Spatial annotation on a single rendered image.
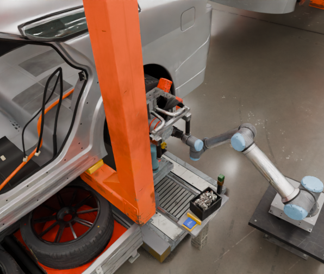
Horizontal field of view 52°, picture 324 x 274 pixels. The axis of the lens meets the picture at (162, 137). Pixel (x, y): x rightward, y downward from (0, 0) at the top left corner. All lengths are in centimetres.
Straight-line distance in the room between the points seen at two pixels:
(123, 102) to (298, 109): 304
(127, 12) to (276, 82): 348
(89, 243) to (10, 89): 143
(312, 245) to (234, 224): 67
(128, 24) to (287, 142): 273
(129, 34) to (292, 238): 193
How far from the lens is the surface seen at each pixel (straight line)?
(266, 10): 461
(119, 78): 151
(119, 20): 141
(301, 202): 249
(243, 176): 339
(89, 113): 228
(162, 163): 315
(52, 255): 248
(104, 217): 252
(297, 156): 373
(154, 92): 252
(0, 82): 317
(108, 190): 243
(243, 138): 236
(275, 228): 276
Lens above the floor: 258
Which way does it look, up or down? 44 degrees down
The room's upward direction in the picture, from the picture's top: 3 degrees counter-clockwise
